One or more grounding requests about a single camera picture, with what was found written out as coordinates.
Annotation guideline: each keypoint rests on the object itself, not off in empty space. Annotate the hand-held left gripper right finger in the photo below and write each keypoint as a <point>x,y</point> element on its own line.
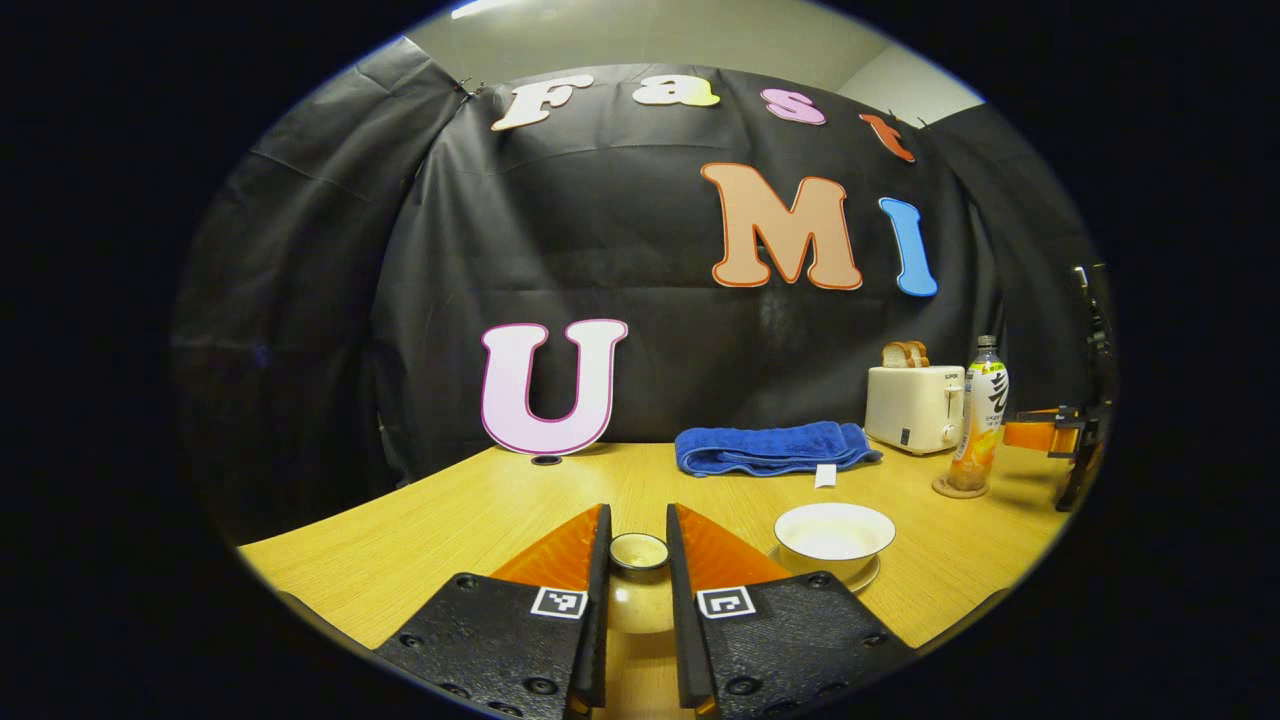
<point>680,620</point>

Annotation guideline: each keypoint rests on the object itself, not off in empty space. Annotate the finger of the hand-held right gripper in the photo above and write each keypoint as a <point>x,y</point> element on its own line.
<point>1030,435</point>

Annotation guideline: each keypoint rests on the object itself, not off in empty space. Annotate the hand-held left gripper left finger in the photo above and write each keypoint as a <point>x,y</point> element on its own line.
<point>597,620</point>

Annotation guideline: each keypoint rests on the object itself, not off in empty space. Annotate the white label water bottle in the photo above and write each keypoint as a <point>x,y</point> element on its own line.
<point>985,400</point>

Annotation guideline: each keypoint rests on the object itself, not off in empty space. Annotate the round cork coaster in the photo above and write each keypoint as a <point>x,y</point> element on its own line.
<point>940,490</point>

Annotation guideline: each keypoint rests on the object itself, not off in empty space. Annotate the cream ceramic teacup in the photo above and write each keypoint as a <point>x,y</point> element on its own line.
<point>832,545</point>

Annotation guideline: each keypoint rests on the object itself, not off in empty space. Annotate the white toaster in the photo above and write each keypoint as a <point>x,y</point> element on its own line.
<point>910,410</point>

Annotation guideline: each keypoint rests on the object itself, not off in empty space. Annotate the toast bread slice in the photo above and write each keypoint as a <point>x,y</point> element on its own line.
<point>919,352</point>
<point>894,355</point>

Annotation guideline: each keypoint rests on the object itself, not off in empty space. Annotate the blue towel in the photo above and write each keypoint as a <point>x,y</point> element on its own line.
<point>770,448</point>

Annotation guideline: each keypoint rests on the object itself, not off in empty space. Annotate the black backdrop cloth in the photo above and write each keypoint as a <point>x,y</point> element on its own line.
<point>620,250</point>

